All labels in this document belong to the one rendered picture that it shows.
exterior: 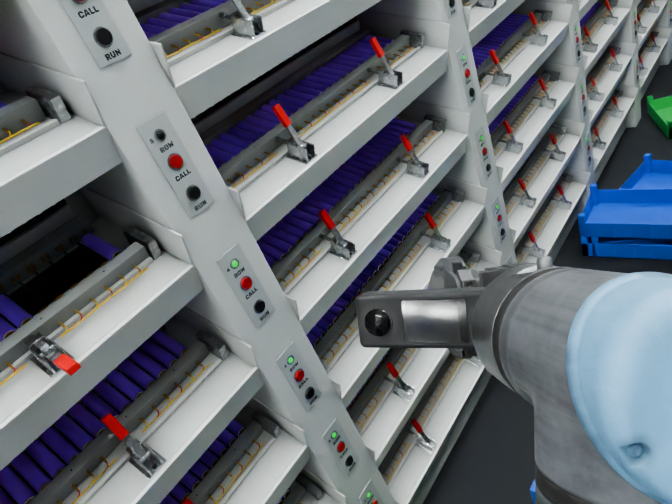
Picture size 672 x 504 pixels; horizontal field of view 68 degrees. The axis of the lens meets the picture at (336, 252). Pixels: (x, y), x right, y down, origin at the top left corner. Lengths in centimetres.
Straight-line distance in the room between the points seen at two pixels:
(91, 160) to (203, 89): 16
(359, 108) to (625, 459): 75
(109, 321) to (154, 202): 14
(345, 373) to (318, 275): 20
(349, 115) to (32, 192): 51
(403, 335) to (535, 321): 16
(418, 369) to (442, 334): 72
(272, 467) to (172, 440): 20
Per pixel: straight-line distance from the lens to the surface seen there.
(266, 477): 86
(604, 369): 23
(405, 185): 100
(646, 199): 195
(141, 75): 62
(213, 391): 74
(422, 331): 42
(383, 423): 107
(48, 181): 57
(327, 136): 83
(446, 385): 133
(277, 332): 75
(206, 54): 71
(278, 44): 75
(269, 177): 75
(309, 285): 82
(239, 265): 68
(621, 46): 252
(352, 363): 93
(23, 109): 63
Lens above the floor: 115
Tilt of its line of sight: 30 degrees down
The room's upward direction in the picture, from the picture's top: 24 degrees counter-clockwise
